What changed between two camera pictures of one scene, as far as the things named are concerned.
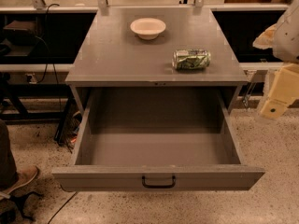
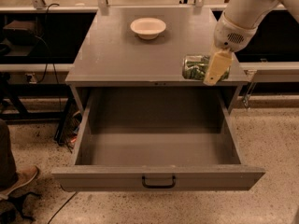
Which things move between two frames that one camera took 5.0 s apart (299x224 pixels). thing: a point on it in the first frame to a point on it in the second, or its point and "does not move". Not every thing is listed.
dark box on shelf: x=21 y=33 does not move
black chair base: x=7 y=217 does not move
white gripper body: x=287 y=39 to x=230 y=35
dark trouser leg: x=8 y=175 does not move
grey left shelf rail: x=36 y=67 does not move
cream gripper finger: x=273 y=109 to x=219 y=63
